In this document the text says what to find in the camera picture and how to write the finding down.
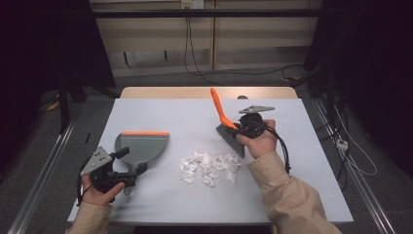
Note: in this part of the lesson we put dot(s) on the person's right hand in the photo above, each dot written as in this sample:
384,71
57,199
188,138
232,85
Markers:
259,146

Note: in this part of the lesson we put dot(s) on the grey dustpan with orange edge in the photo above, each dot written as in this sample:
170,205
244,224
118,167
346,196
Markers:
142,146

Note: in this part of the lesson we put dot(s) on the white wall socket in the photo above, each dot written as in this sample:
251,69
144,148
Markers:
198,4
186,4

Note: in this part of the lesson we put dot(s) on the white power strip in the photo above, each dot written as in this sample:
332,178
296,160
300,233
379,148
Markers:
341,144

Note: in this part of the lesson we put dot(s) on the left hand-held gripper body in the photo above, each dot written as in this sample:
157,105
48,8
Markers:
102,175

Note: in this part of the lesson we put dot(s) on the person's left hand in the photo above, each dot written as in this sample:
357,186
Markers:
97,197

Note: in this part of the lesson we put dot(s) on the aluminium floor rail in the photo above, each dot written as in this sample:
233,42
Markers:
41,183
367,195

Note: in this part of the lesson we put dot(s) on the small black floor object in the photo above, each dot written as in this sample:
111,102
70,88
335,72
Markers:
87,138

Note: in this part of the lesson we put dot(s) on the pile of white paper scraps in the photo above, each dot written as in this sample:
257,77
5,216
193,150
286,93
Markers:
204,161

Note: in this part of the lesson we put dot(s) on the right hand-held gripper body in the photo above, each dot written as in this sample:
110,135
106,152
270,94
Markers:
251,125

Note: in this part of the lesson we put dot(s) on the black horizontal bar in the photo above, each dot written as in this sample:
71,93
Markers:
227,13

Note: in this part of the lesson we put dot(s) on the white table cover board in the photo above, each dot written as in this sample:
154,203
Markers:
162,113

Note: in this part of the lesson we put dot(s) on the black metal stand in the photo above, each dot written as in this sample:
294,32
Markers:
330,97
64,110

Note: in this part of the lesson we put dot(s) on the orange brush with grey bristles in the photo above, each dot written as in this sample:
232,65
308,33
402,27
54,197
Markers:
220,110

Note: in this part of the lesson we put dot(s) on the black curtain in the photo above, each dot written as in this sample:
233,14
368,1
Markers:
373,48
39,48

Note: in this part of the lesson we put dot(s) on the wooden table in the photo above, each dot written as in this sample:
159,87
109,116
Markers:
181,92

